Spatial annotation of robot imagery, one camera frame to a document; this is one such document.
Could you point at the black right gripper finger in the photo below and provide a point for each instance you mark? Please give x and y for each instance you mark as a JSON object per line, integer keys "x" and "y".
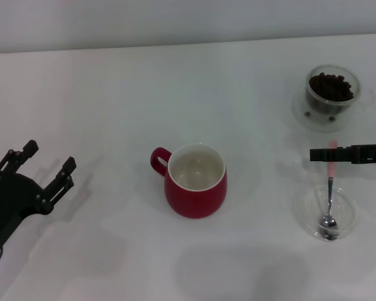
{"x": 338, "y": 154}

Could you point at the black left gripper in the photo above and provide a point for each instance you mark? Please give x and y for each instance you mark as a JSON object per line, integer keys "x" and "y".
{"x": 9, "y": 200}

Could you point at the red ceramic mug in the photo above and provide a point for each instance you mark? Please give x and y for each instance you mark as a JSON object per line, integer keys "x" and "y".
{"x": 194, "y": 200}

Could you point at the glass saucer with loose beans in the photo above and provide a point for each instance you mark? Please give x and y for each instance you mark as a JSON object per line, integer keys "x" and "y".
{"x": 300, "y": 116}

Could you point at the clear glass cup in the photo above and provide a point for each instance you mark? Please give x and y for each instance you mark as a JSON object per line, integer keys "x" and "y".
{"x": 358, "y": 91}

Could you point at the coffee bean heap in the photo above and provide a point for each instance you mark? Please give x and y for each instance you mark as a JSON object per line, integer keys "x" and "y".
{"x": 330, "y": 87}

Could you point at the empty clear glass saucer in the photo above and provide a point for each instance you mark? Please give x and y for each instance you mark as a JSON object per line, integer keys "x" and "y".
{"x": 307, "y": 210}

